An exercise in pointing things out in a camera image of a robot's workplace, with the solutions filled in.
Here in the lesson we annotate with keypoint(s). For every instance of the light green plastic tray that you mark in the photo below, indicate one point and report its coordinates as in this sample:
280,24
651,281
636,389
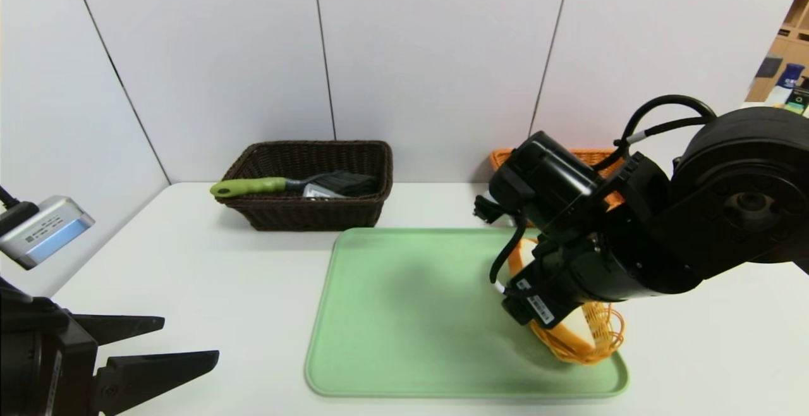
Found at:
392,340

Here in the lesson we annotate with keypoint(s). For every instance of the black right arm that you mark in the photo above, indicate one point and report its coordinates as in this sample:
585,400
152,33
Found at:
727,214

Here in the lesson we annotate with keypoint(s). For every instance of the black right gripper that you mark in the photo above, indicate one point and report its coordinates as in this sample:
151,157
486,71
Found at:
537,308

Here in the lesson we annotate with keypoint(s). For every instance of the small grey box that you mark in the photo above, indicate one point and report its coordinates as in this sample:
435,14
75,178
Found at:
767,67

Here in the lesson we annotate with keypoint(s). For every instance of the small oval woven basket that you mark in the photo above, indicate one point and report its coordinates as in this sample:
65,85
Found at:
607,334

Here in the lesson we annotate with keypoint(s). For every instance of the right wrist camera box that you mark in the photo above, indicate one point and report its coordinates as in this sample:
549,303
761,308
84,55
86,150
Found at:
490,208

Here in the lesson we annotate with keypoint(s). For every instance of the dark brown wicker basket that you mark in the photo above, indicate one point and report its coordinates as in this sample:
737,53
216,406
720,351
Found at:
316,217

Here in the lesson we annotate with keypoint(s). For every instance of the grey rectangular pencil case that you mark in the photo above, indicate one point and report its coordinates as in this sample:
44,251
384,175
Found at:
319,191

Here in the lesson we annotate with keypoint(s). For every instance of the wooden shelf unit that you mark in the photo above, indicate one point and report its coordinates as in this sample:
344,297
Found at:
793,43

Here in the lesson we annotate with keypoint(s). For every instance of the white bottle with blue cap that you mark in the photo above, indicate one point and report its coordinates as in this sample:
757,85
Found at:
787,84

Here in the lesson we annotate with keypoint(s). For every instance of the orange wicker basket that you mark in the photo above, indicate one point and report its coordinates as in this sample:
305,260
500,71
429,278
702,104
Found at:
505,157

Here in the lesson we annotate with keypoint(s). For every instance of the dark green package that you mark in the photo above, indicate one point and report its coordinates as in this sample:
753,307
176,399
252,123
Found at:
799,98

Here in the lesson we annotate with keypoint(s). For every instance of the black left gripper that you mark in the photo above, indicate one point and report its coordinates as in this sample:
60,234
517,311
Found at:
65,360

